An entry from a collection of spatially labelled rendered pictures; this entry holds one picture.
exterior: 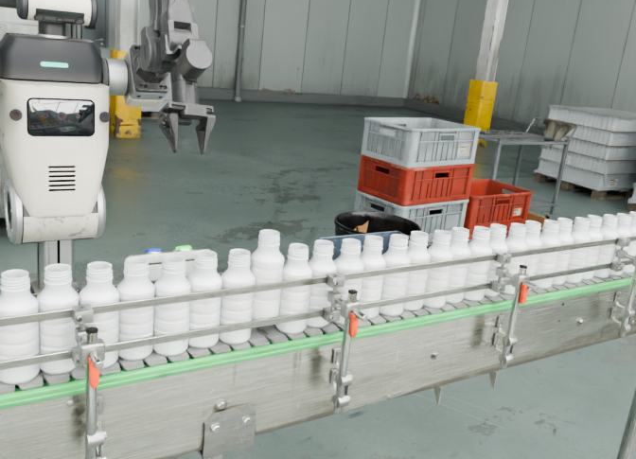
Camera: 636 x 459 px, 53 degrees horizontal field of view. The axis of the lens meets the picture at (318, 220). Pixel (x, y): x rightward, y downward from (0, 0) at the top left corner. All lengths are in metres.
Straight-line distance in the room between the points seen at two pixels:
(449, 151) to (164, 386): 2.96
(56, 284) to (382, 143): 2.89
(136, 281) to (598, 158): 7.61
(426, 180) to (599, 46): 9.78
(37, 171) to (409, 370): 0.94
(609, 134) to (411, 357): 7.08
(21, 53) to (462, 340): 1.18
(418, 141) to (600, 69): 9.77
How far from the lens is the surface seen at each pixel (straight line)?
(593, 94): 13.23
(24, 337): 1.03
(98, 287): 1.04
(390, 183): 3.71
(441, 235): 1.37
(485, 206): 4.30
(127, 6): 8.89
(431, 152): 3.72
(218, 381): 1.15
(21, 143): 1.58
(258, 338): 1.19
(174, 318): 1.08
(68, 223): 1.65
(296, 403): 1.26
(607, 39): 13.22
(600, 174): 8.36
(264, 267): 1.13
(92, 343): 0.97
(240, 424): 1.21
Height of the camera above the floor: 1.54
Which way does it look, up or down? 16 degrees down
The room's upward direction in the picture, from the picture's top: 6 degrees clockwise
